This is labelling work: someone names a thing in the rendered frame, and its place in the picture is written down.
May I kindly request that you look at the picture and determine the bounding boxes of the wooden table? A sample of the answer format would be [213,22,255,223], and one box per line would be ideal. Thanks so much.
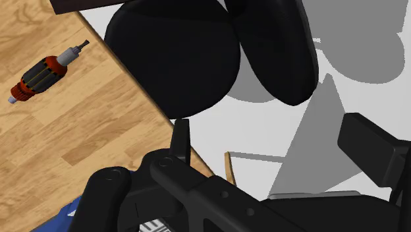
[0,0,237,232]

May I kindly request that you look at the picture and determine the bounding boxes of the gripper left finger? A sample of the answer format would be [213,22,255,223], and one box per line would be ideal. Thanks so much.
[68,118,310,232]

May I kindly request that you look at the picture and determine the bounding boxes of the red and black motor rotor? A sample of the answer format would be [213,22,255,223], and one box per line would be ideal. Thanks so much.
[7,39,91,104]

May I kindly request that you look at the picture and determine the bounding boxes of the black office chair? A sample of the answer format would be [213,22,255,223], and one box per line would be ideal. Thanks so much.
[104,0,319,121]

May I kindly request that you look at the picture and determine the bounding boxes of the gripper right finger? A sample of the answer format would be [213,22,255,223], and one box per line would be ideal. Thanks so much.
[337,112,411,232]

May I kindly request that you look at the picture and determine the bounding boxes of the blue flat box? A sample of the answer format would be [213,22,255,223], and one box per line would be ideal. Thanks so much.
[30,196,174,232]

